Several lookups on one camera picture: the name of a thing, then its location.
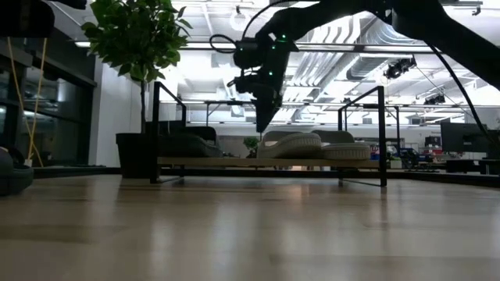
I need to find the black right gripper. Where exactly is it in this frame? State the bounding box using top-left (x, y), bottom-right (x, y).
top-left (234, 38), bottom-right (300, 133)

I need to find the black metal table frame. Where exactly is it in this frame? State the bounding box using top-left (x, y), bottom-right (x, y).
top-left (33, 165), bottom-right (500, 189)

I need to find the black slide sandal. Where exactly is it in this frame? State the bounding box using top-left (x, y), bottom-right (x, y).
top-left (159, 125), bottom-right (224, 158)
top-left (0, 146), bottom-right (35, 197)

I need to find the black metal background desk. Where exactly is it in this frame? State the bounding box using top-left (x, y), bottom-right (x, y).
top-left (202, 100), bottom-right (257, 126)

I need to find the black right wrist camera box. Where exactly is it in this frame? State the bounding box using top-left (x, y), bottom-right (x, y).
top-left (233, 37), bottom-right (270, 70)

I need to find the wooden shelf with black frame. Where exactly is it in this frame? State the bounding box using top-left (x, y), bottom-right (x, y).
top-left (150, 80), bottom-right (388, 187)

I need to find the black background monitor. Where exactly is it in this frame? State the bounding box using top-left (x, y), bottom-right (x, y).
top-left (440, 122), bottom-right (489, 154)

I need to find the large black ceiling spotlight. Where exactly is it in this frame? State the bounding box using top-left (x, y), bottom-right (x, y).
top-left (383, 56), bottom-right (417, 80)

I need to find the small background plant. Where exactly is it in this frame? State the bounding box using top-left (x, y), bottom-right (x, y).
top-left (242, 136), bottom-right (262, 159)

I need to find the large leafy potted plant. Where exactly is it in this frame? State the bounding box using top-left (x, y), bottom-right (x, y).
top-left (80, 0), bottom-right (193, 180)

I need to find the yellow cable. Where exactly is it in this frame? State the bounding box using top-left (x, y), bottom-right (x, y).
top-left (6, 37), bottom-right (48, 168)

